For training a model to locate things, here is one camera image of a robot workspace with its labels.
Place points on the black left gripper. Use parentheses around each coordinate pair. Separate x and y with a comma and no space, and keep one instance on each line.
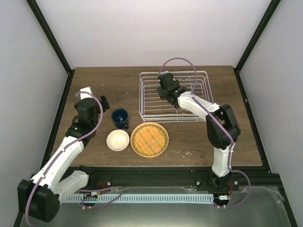
(106,106)

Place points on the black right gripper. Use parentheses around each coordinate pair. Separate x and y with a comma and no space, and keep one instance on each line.
(161,94)

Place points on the dark blue mug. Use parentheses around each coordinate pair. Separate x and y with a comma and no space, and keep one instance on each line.
(120,118)

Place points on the white wire dish rack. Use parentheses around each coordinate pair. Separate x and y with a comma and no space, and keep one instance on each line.
(153,109)

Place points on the small white bowl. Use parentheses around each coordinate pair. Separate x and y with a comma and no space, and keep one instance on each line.
(118,140)

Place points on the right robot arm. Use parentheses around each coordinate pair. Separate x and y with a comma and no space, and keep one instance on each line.
(221,124)

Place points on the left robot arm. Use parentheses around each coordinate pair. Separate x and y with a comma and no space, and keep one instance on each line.
(41,196)

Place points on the round bamboo steamer tray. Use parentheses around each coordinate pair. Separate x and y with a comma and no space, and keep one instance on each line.
(149,140)

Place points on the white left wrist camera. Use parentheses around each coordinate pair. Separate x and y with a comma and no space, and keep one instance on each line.
(84,93)

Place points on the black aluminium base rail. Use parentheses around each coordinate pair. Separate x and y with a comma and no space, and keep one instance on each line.
(200,177)

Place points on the light blue slotted cable duct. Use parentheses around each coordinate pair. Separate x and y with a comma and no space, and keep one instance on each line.
(145,198)

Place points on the left black frame post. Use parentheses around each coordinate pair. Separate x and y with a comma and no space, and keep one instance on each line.
(49,34)

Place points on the black frame post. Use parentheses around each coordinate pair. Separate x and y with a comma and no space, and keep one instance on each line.
(49,34)
(258,32)

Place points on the right black frame post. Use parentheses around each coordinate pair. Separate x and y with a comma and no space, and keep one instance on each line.
(258,32)

